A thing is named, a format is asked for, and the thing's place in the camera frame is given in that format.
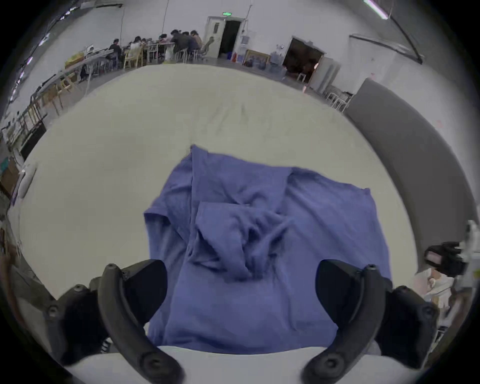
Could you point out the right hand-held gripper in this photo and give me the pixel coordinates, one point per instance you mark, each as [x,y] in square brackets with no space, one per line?
[471,243]

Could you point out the group of people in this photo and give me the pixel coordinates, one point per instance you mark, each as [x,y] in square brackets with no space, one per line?
[180,41]

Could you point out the pale wooden chair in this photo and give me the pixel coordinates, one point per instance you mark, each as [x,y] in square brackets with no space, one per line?
[134,57]

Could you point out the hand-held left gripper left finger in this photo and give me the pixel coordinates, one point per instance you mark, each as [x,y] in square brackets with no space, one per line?
[116,311]

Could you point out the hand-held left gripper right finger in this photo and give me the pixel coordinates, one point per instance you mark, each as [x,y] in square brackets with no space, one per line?
[360,311]

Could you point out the bed with beige sheet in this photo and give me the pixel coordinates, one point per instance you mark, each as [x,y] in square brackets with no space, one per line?
[150,112]

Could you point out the grey padded headboard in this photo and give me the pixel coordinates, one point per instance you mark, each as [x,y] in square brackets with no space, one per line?
[412,150]

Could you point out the framed picture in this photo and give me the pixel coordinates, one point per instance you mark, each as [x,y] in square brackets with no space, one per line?
[256,58]

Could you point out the row of tables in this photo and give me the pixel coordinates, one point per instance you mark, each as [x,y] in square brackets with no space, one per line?
[56,80]

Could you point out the blue shirt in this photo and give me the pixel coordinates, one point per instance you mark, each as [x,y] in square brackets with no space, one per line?
[270,270]

